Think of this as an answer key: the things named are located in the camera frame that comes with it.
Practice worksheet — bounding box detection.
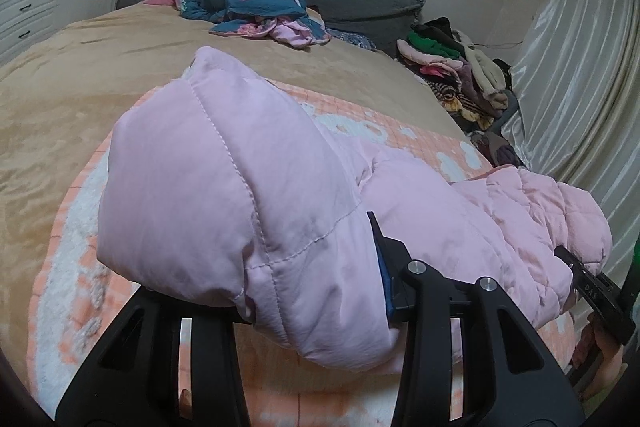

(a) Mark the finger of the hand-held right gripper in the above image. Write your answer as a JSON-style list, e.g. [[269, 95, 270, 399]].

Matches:
[[554, 246, 636, 345]]

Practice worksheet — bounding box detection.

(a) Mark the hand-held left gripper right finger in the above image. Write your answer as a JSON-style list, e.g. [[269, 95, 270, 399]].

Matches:
[[366, 211, 586, 427]]

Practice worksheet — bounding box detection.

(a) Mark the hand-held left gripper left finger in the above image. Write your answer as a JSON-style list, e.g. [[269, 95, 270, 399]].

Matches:
[[55, 288, 248, 427]]

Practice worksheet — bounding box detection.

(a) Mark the pink padded jacket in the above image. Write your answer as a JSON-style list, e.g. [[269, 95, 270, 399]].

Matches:
[[97, 46, 613, 375]]

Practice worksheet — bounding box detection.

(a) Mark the bag of dark clothes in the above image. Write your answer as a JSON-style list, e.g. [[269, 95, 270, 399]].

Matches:
[[470, 131, 526, 168]]

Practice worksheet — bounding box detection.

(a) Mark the pile of clothes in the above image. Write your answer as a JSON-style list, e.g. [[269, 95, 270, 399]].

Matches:
[[397, 17, 521, 132]]

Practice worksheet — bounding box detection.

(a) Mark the person's right hand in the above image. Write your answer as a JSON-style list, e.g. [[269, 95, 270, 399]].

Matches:
[[570, 311, 627, 400]]

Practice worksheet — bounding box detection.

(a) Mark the orange and white blanket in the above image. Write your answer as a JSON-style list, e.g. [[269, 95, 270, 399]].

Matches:
[[27, 87, 626, 427]]

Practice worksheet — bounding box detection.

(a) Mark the cream satin curtain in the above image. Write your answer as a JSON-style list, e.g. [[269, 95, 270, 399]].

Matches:
[[500, 0, 640, 258]]

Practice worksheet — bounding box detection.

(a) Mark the bed with tan sheet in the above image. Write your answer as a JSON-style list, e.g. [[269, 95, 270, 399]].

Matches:
[[0, 4, 481, 408]]

